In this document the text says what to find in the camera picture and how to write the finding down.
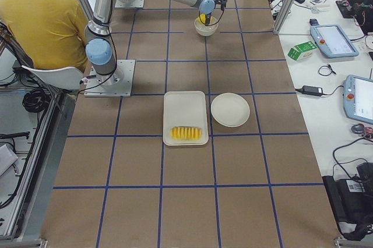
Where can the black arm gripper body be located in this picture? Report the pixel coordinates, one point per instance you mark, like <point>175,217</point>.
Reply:
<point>206,17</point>

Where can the yellow lemon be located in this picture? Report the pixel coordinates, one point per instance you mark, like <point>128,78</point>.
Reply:
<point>201,20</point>

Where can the white ceramic bowl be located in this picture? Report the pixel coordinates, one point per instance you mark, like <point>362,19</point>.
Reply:
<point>203,30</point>

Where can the cream round plate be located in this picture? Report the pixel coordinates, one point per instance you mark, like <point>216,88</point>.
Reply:
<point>230,110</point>

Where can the cream rectangular tray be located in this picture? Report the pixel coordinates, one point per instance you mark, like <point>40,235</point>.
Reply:
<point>184,108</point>

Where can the green white carton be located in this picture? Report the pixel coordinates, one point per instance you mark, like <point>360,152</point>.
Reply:
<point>302,51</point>

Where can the sliced yellow fruit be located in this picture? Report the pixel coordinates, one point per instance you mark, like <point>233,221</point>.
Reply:
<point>187,133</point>

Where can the black power adapter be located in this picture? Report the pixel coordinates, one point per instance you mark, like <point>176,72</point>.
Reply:
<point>312,90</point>

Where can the far teach pendant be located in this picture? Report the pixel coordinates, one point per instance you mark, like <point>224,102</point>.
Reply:
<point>332,41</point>

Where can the teach pendant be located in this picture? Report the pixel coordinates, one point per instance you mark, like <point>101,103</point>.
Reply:
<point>357,98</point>
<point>332,41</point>

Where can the white chair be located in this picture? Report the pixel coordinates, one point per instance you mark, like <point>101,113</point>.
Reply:
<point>67,78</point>

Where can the person in yellow shirt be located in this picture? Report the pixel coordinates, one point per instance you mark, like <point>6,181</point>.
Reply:
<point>51,32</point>

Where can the near teach pendant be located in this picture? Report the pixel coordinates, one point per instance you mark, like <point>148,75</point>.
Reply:
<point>357,98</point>

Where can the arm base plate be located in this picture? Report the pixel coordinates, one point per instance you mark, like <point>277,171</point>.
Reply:
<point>116,85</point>
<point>129,4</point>

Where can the aluminium frame post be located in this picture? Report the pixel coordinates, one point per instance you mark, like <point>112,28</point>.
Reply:
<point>287,0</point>

